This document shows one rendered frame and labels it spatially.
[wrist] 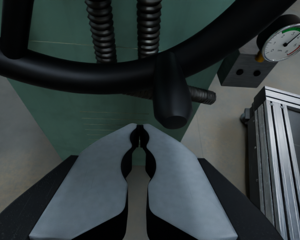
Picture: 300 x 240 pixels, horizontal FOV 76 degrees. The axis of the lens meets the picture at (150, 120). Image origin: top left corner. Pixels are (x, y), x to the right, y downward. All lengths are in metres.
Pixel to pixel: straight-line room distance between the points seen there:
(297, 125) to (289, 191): 0.33
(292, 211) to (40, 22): 0.79
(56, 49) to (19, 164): 0.65
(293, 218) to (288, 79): 1.06
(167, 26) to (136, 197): 0.65
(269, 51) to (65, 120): 0.49
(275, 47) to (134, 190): 0.68
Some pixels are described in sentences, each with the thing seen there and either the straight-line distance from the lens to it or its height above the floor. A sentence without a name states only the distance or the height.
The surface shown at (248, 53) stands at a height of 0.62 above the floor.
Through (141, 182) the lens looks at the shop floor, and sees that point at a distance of 0.84.
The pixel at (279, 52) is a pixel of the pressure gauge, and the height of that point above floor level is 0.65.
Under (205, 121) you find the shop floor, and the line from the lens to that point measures 1.06.
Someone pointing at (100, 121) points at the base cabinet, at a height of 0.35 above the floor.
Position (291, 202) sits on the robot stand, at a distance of 0.78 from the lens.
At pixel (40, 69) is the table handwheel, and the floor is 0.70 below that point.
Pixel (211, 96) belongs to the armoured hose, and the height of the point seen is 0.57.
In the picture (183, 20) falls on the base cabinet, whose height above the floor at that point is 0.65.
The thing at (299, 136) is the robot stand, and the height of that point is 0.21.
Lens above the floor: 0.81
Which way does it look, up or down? 55 degrees down
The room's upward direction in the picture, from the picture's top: 11 degrees clockwise
